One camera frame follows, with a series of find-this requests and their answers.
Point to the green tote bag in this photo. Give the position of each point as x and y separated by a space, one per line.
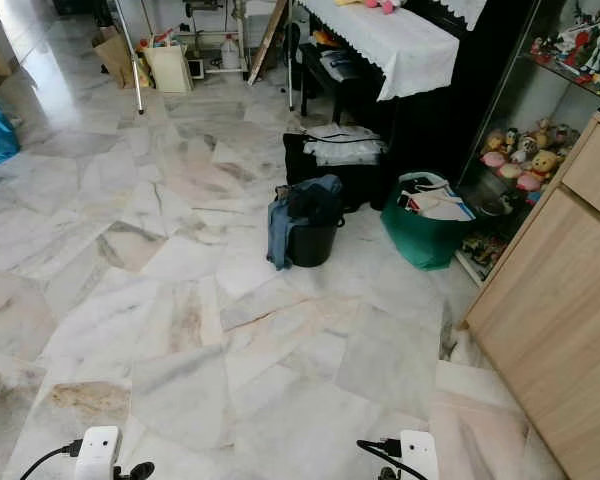
420 240

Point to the black bucket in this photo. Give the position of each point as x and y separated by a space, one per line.
312 247

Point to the light wooden cabinet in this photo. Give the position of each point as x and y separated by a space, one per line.
555 300

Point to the blue-grey jeans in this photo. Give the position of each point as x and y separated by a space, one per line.
280 230

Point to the white papers in bag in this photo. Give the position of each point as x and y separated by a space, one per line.
440 205

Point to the black fabric case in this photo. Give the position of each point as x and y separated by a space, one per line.
340 182

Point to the pink round plush toy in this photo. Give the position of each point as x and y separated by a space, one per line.
529 182
493 159

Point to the white folded cloth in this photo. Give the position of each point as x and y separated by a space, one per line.
343 146

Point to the yellow bear plush toy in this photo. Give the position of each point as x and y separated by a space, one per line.
545 163

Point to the glass display cabinet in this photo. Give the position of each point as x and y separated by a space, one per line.
520 110

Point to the black upright piano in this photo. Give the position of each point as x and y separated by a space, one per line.
460 90

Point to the cream shopping bag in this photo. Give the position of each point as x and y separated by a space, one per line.
168 68

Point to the black piano bench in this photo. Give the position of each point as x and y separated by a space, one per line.
330 70

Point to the silver metal pole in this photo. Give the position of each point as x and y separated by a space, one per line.
130 55

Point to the brown paper bag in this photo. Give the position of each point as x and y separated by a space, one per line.
115 55

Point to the white plastic jug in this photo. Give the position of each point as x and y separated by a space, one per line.
230 52

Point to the leaning wooden board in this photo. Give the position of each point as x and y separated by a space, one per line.
268 40

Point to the colourful toy figures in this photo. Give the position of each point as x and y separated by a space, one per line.
580 45

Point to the pink and yellow plush toy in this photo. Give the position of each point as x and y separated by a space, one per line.
375 4

